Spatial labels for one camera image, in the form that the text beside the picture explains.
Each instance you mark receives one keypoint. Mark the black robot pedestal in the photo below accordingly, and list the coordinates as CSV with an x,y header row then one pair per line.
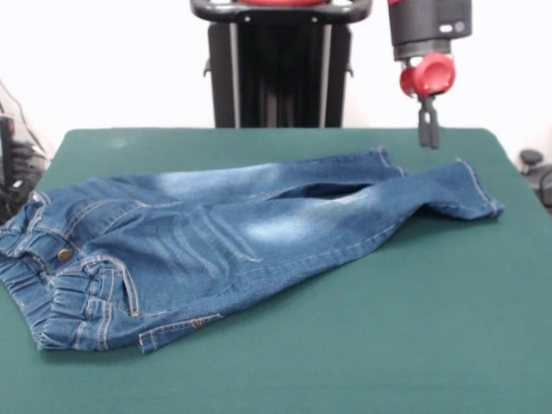
x,y
276,64

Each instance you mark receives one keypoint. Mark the black electronics box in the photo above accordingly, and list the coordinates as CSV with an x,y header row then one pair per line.
x,y
6,146

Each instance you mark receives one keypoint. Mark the black office chair base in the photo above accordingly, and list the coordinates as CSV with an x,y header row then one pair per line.
x,y
537,170

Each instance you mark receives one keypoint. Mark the dark green table cloth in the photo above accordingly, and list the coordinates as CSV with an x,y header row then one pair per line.
x,y
388,323

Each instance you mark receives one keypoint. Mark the blue denim jeans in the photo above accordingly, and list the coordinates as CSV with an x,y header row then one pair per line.
x,y
215,241

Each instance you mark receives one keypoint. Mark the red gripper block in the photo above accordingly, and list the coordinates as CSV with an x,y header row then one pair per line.
x,y
433,75

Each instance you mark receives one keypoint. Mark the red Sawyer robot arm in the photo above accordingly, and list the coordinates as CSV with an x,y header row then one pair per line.
x,y
427,26

